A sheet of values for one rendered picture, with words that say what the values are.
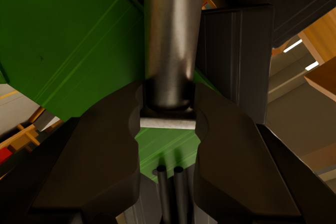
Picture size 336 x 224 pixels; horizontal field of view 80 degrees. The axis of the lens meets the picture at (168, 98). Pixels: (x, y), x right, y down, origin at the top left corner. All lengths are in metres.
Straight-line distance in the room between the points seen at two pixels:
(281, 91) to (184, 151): 7.55
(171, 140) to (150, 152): 0.03
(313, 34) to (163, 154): 0.86
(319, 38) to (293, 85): 6.75
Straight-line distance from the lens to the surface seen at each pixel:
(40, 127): 0.40
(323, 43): 1.00
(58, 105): 0.19
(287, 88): 7.73
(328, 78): 0.70
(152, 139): 0.19
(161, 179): 0.21
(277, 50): 4.12
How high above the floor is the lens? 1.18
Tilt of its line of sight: 8 degrees up
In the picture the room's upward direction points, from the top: 139 degrees clockwise
